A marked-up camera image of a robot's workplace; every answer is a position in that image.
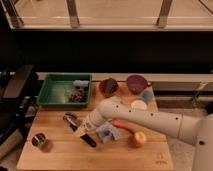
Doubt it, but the yellow red apple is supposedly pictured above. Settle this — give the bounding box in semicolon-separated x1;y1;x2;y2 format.
132;131;147;147

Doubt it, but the purple grapes bunch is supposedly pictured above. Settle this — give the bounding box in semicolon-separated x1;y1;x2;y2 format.
69;89;85;102

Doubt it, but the wooden cutting board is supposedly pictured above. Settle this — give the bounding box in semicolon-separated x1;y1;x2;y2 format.
16;81;175;171

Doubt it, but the purple bowl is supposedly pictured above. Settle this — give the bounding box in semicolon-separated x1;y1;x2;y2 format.
126;75;148;94

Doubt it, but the light blue cup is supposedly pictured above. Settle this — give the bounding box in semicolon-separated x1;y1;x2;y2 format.
140;90;154;104

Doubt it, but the blue grey cloth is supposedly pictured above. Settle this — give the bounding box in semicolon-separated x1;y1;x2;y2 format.
96;122;122;143

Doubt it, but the small grey can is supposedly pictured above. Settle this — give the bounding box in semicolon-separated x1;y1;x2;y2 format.
73;80;89;88

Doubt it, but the red bowl with brown item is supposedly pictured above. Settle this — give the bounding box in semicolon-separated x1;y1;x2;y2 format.
99;78;119;98

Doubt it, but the small metal cup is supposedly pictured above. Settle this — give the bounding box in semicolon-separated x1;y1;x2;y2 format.
31;133;48;149

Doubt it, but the white cup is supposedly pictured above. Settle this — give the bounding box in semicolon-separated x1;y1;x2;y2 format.
131;100;147;110

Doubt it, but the orange carrot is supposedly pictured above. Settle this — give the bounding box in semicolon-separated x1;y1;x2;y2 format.
111;121;135;134

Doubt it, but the black chair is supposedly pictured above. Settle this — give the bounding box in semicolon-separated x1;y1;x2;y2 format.
0;65;38;145

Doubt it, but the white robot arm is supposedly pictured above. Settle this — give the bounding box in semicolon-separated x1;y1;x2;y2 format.
75;98;213;171

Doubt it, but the green plastic tray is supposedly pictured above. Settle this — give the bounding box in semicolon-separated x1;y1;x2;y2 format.
37;73;92;108

